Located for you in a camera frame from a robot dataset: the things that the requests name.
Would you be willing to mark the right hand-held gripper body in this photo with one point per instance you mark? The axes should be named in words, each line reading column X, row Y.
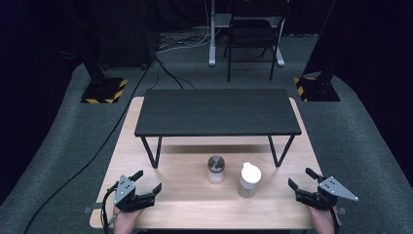
column 331, row 188

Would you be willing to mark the white desk frame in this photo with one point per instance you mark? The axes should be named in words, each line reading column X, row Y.
column 212, row 39

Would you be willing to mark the black folding chair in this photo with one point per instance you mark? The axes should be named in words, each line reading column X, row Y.
column 253, row 35

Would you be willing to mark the black stand with striped base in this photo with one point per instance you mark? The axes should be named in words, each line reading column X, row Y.
column 316, row 87
column 104, row 89

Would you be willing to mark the black shelf with metal legs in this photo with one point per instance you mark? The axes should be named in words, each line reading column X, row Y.
column 217, row 112

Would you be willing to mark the dark cabinet on wheels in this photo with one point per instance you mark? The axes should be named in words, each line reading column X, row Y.
column 126, row 35

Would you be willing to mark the person's left hand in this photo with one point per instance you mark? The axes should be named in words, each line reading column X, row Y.
column 125, row 222

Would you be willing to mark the person's right hand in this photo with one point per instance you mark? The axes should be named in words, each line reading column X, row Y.
column 321, row 221

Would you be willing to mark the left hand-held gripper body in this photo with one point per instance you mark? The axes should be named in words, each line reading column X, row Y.
column 125, row 191

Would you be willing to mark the clear bottle with white lid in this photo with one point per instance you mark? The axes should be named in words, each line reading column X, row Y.
column 250, row 180

